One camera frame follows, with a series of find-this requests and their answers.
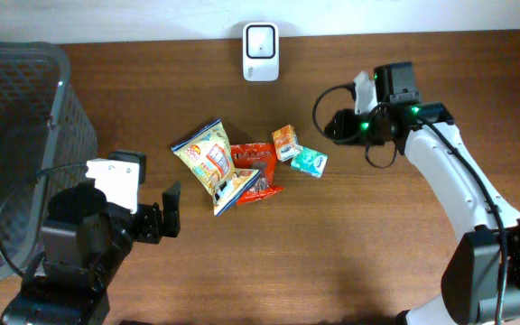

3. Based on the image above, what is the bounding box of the green Kleenex tissue pack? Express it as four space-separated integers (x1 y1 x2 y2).
291 146 328 178

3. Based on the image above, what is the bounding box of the orange Kleenex tissue pack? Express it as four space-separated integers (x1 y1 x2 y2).
272 125 303 162

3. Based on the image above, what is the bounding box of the red snack bag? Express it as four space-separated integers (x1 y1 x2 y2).
231 143 284 205

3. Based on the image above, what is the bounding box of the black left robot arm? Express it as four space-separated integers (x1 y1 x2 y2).
0 151 181 324

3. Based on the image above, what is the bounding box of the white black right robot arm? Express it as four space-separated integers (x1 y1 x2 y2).
319 61 520 325

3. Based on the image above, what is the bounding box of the white barcode scanner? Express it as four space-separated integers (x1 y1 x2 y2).
242 22 280 82

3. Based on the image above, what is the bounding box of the grey plastic mesh basket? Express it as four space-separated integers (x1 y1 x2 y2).
0 42 98 280

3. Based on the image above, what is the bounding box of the yellow snack bag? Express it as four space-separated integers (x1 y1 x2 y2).
171 119 260 216

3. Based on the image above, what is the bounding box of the black right camera cable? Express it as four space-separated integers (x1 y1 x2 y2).
311 83 509 325

